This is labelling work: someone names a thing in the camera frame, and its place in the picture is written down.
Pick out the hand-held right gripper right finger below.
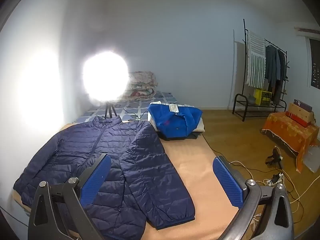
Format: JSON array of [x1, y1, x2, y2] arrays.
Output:
[[212, 156, 295, 240]]

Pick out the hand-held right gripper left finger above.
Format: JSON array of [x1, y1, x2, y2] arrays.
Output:
[[28, 154, 112, 240]]

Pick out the navy puffer jacket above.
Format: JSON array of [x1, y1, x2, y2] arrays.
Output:
[[13, 116, 196, 240]]

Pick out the dark hanging clothes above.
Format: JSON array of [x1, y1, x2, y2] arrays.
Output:
[[264, 44, 287, 105]]

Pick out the black clothes rack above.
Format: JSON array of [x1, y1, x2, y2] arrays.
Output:
[[232, 19, 290, 122]]

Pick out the white power strip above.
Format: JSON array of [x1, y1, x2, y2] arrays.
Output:
[[264, 172, 284, 187]]

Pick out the black device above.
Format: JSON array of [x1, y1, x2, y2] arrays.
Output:
[[265, 148, 283, 168]]

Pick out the black tripod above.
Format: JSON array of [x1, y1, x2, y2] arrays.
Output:
[[104, 101, 118, 119]]

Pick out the orange floral cloth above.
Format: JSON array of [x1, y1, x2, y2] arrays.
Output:
[[262, 111, 320, 173]]

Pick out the blue and white jacket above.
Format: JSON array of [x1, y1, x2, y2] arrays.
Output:
[[147, 101, 206, 140]]

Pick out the blue checked bedsheet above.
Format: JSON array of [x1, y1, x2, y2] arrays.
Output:
[[72, 92, 179, 124]]

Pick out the white plastic bag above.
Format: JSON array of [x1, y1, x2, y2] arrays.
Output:
[[302, 145, 320, 173]]

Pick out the yellow crate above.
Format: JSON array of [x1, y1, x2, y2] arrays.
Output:
[[254, 89, 272, 105]]

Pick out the red box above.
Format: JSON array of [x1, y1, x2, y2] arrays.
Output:
[[286, 111, 312, 128]]

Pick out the tan cardboard box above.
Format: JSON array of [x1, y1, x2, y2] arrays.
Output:
[[289, 103, 315, 122]]

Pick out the folded floral quilt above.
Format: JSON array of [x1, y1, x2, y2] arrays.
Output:
[[122, 71, 159, 102]]

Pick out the purple box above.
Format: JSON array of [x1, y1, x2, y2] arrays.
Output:
[[294, 99, 313, 112]]

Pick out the white striped towel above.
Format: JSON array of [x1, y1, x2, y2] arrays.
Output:
[[246, 29, 267, 87]]

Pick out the window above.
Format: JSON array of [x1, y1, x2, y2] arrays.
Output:
[[309, 39, 320, 89]]

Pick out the air conditioner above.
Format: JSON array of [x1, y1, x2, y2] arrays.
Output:
[[295, 26, 320, 37]]

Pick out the white cable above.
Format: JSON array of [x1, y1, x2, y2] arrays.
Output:
[[229, 145, 310, 224]]

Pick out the thin black light cable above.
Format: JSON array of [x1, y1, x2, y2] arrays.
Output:
[[122, 109, 150, 121]]

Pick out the ring light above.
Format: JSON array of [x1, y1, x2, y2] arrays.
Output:
[[82, 51, 129, 103]]

